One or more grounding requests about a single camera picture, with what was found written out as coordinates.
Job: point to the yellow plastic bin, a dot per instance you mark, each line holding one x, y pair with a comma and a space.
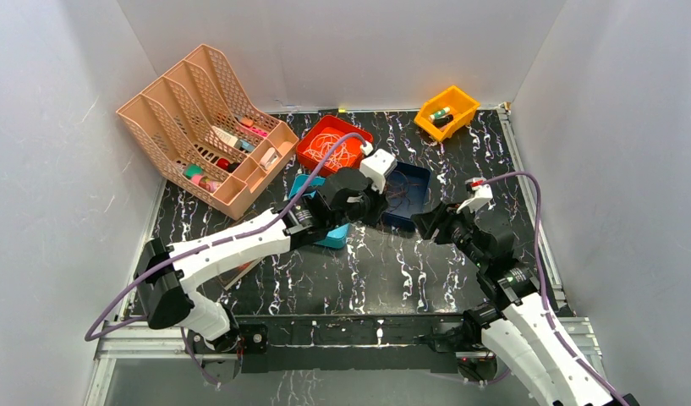
463, 108

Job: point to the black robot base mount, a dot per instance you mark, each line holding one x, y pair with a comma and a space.
476, 368

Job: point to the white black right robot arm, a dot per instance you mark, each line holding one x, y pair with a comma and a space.
513, 323

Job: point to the peach plastic file organizer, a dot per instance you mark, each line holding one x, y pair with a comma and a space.
171, 121

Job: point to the aluminium frame rail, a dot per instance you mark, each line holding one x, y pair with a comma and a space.
138, 341

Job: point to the green pink tape rolls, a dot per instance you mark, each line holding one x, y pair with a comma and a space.
197, 176

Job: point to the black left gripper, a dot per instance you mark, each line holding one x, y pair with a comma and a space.
375, 203

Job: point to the black tube in bin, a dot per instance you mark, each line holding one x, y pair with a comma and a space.
443, 121

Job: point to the red ball in organizer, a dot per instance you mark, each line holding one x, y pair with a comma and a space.
224, 164

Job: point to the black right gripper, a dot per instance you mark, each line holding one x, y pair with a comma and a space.
442, 216

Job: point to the three days to see book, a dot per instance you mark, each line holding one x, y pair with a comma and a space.
232, 277

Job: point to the navy blue square tray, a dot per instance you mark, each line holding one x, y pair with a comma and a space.
407, 192

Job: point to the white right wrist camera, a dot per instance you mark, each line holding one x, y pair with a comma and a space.
480, 193

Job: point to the white box in organizer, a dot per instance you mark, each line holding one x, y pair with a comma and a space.
226, 138

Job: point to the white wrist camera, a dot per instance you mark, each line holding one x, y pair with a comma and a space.
377, 167
480, 193

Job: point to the red square tray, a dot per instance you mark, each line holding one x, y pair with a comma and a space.
321, 138

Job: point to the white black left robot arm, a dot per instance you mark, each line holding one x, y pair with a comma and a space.
168, 287

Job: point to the pink marker in organizer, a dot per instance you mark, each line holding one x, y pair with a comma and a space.
250, 124

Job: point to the green white tube in bin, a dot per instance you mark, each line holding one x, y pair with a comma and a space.
439, 114

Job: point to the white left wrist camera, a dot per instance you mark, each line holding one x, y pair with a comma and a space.
377, 167

